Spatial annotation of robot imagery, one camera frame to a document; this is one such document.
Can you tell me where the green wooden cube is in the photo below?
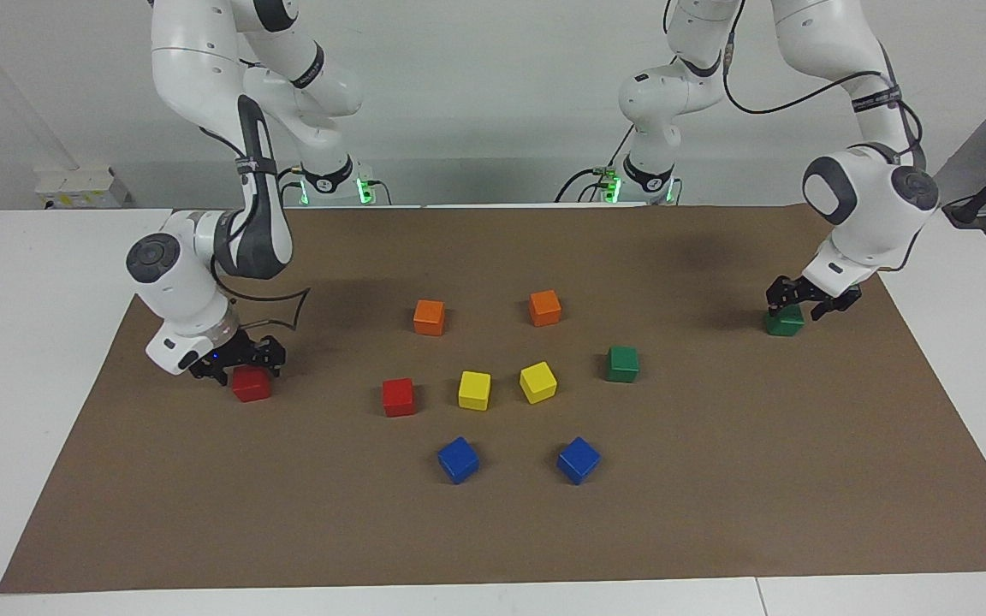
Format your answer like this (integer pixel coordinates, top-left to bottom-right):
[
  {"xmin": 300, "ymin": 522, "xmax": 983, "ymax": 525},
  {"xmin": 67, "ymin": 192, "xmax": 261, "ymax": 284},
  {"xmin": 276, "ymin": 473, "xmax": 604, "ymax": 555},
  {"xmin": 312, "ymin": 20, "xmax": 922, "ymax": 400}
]
[
  {"xmin": 763, "ymin": 306, "xmax": 805, "ymax": 337},
  {"xmin": 605, "ymin": 345, "xmax": 640, "ymax": 384}
]

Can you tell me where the black base cable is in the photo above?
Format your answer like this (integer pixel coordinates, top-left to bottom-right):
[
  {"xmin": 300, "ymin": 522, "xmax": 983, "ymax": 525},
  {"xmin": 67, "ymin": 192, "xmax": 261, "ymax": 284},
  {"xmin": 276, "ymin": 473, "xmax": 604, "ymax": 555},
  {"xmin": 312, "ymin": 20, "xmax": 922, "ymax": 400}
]
[
  {"xmin": 269, "ymin": 167, "xmax": 306, "ymax": 208},
  {"xmin": 555, "ymin": 128, "xmax": 638, "ymax": 204}
]

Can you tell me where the red wooden cube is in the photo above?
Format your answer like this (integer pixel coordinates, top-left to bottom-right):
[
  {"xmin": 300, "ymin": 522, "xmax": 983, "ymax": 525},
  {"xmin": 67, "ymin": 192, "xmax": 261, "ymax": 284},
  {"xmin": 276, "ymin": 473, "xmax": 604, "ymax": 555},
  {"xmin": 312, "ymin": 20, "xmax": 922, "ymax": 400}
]
[
  {"xmin": 381, "ymin": 378, "xmax": 417, "ymax": 418},
  {"xmin": 231, "ymin": 366, "xmax": 273, "ymax": 403}
]

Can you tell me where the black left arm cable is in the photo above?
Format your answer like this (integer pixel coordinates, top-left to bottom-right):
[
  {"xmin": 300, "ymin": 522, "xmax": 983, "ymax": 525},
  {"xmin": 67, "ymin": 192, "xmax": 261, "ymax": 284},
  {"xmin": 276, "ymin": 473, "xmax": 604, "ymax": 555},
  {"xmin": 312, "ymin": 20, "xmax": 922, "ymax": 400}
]
[{"xmin": 720, "ymin": 0, "xmax": 930, "ymax": 172}]

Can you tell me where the brown table mat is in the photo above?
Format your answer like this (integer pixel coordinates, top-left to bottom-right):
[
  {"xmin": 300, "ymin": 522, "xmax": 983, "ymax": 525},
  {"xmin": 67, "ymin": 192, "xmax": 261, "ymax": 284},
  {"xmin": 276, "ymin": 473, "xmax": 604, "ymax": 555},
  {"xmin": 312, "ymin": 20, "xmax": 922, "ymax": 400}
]
[{"xmin": 0, "ymin": 204, "xmax": 986, "ymax": 595}]

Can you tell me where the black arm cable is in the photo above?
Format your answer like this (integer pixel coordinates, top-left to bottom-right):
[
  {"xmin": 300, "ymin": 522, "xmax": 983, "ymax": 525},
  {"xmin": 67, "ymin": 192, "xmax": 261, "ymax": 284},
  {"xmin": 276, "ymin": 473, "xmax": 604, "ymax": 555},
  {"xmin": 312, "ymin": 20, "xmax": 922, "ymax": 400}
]
[
  {"xmin": 720, "ymin": 0, "xmax": 930, "ymax": 172},
  {"xmin": 198, "ymin": 51, "xmax": 312, "ymax": 335}
]

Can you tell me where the blue wooden cube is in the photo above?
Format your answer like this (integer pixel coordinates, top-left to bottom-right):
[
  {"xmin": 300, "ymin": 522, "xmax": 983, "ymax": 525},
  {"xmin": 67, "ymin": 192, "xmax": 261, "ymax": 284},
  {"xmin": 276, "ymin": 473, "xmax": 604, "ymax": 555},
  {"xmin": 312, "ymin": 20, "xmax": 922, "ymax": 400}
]
[
  {"xmin": 437, "ymin": 435, "xmax": 481, "ymax": 486},
  {"xmin": 556, "ymin": 436, "xmax": 602, "ymax": 486}
]

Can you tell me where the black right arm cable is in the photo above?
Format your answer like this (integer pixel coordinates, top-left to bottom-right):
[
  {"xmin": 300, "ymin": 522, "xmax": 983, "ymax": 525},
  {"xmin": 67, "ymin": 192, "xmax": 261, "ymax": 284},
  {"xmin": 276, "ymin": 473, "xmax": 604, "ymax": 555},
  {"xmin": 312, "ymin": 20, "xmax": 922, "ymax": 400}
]
[{"xmin": 198, "ymin": 51, "xmax": 312, "ymax": 335}]

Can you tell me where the orange wooden cube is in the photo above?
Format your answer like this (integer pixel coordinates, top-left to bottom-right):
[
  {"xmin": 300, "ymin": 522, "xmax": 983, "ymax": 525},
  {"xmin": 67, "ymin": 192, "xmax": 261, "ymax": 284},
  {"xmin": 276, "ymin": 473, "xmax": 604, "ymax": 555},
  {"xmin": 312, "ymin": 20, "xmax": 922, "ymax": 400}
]
[
  {"xmin": 528, "ymin": 289, "xmax": 563, "ymax": 328},
  {"xmin": 413, "ymin": 299, "xmax": 446, "ymax": 337}
]

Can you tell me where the yellow wooden cube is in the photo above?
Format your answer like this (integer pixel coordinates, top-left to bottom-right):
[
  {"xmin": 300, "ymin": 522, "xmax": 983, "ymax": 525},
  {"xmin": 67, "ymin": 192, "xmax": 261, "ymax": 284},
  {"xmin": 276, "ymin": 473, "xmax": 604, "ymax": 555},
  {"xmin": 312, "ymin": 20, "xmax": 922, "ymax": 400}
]
[
  {"xmin": 457, "ymin": 370, "xmax": 492, "ymax": 412},
  {"xmin": 519, "ymin": 361, "xmax": 559, "ymax": 406}
]

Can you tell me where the white power strip box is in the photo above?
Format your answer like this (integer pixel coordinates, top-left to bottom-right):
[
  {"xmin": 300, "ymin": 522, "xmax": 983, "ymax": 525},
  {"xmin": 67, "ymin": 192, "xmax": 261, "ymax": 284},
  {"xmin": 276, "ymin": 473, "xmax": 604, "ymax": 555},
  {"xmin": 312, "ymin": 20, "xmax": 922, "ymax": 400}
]
[{"xmin": 35, "ymin": 167, "xmax": 130, "ymax": 209}]

